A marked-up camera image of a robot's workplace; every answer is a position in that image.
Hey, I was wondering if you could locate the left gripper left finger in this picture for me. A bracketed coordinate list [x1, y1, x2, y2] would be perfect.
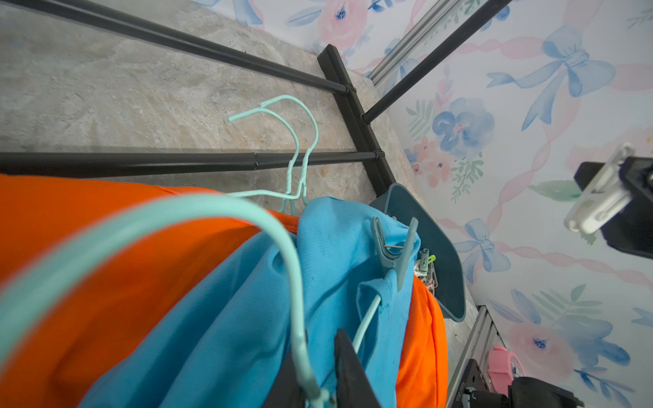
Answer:
[262, 352, 306, 408]

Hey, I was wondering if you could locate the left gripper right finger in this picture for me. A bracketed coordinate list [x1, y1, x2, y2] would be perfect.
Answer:
[334, 329, 381, 408]

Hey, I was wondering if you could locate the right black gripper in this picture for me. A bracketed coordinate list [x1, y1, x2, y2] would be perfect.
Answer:
[600, 156, 652, 259]

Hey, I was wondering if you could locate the teal t-shirt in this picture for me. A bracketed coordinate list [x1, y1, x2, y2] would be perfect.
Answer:
[82, 197, 413, 407]

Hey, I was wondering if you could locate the dark teal clothespin bin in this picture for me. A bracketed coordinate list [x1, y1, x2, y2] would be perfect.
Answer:
[369, 183, 468, 323]

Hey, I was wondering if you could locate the teal clothespin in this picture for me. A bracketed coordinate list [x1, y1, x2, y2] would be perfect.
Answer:
[372, 217, 418, 292]

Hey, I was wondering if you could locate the orange t-shirt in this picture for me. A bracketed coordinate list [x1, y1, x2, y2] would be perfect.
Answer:
[0, 172, 450, 408]

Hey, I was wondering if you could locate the light teal wire hanger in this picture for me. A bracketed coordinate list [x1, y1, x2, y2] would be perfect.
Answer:
[0, 192, 384, 408]

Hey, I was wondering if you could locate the white clothespin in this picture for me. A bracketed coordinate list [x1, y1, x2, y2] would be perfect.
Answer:
[564, 143, 635, 235]

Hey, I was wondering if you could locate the pink round object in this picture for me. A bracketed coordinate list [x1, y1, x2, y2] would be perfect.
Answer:
[487, 345, 525, 395]

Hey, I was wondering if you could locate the black clothes rack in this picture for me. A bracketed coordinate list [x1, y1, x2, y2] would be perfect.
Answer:
[1, 0, 510, 196]

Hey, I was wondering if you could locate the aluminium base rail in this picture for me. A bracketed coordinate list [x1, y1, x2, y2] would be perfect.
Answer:
[447, 306, 504, 407]

